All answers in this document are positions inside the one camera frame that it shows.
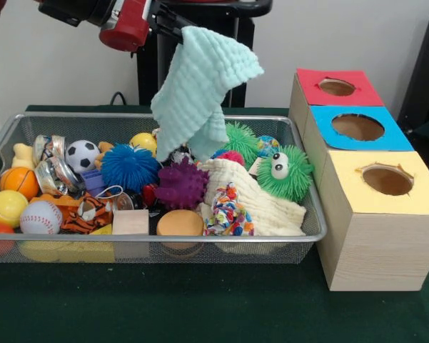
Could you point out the black standing panel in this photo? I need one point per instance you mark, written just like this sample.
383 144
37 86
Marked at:
424 71

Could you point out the black and white soccer ball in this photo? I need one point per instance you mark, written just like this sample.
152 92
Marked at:
82 155

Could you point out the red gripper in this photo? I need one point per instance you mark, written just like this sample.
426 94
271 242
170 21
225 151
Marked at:
128 32

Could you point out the purple spiky rubber toy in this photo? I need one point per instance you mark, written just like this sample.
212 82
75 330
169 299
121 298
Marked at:
182 186

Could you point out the white baseball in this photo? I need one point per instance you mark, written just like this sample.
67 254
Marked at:
41 218

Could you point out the yellow tennis ball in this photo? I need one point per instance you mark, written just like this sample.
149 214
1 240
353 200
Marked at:
7 209

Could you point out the mint green waffle cloth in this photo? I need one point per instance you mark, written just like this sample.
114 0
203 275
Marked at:
200 82

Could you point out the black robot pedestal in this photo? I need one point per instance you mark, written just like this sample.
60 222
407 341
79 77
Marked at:
246 28

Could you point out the cream waffle cloth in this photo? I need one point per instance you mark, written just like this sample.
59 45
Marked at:
271 211

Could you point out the shiny clear snack packet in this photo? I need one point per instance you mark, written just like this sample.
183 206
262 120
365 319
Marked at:
55 175

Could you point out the wooden three-hole sorting box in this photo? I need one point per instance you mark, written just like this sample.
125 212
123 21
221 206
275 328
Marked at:
378 250

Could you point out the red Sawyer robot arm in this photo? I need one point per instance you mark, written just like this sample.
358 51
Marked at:
75 9

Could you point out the multicolour print fabric bundle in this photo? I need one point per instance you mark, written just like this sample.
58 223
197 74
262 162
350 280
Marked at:
228 211

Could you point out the orange basketball toy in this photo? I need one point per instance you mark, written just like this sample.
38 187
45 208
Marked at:
19 182

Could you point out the blue puffer ball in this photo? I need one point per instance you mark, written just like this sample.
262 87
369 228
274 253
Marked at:
130 168

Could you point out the green puffer toy with eyes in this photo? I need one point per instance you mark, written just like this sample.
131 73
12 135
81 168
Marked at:
292 178

